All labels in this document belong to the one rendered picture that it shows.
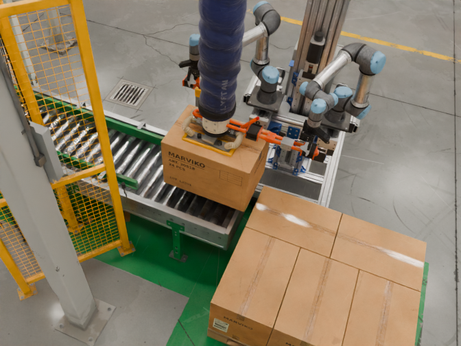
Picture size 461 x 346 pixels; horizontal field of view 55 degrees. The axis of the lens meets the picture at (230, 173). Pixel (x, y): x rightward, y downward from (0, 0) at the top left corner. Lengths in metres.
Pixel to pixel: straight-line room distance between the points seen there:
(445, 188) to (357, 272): 1.79
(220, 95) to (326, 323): 1.47
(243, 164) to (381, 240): 1.14
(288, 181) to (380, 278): 1.19
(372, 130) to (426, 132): 0.57
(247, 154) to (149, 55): 2.87
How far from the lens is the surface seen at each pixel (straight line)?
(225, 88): 2.50
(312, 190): 3.79
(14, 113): 1.86
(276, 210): 3.17
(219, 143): 2.74
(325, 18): 2.97
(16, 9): 2.10
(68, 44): 5.61
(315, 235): 3.12
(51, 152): 2.04
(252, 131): 2.69
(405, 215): 4.19
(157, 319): 3.33
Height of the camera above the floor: 3.08
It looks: 49 degrees down
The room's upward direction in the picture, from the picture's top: 6 degrees clockwise
